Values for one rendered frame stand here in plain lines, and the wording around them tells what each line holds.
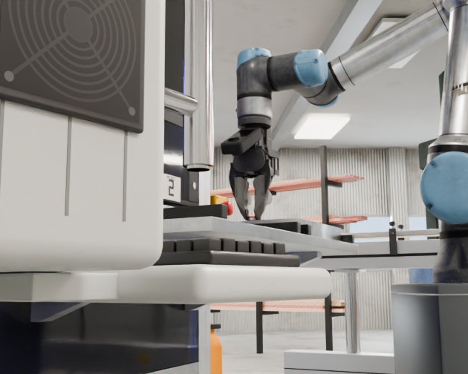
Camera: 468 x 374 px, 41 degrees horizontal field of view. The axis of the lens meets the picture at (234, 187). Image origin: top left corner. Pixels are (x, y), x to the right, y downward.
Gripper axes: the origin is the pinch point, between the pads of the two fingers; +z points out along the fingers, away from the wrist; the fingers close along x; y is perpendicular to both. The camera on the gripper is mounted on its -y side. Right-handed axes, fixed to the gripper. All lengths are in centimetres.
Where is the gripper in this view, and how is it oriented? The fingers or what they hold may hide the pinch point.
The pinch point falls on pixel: (250, 213)
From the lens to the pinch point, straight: 127.8
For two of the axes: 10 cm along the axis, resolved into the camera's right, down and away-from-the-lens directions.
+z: 0.0, 9.9, -1.5
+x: -8.9, 0.7, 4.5
